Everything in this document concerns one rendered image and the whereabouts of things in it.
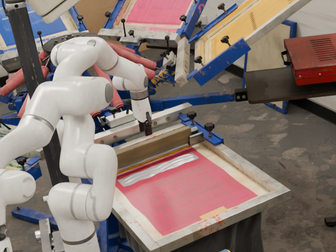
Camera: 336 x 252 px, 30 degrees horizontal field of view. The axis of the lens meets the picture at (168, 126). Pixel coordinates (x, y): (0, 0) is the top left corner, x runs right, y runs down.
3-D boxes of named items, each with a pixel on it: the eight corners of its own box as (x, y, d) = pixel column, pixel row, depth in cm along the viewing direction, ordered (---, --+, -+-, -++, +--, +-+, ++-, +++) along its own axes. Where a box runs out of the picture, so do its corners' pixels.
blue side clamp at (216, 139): (225, 152, 274) (223, 138, 271) (215, 156, 273) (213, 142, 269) (191, 129, 299) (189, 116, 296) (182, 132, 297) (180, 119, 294)
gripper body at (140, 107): (126, 92, 261) (130, 117, 266) (136, 100, 252) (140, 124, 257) (142, 87, 264) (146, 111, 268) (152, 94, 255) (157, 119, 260)
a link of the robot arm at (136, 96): (125, 88, 260) (126, 94, 261) (134, 94, 253) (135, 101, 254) (141, 83, 263) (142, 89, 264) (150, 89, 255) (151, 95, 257)
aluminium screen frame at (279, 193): (291, 198, 234) (290, 190, 232) (151, 259, 213) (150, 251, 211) (189, 127, 298) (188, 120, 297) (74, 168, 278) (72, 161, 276)
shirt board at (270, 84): (326, 75, 351) (326, 62, 347) (341, 106, 314) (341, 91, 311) (93, 101, 364) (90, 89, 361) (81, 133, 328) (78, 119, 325)
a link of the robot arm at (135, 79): (94, 70, 234) (119, 94, 252) (125, 70, 228) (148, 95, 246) (100, 50, 237) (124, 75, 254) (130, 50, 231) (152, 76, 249)
